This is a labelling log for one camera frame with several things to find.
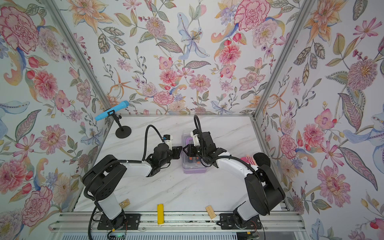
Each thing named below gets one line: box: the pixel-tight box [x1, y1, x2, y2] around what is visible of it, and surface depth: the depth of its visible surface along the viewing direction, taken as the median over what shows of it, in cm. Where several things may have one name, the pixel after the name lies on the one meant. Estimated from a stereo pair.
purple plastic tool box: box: [181, 130, 207, 175], surface depth 86 cm
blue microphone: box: [94, 100, 130, 122], surface depth 95 cm
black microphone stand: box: [107, 109, 132, 139], surface depth 112 cm
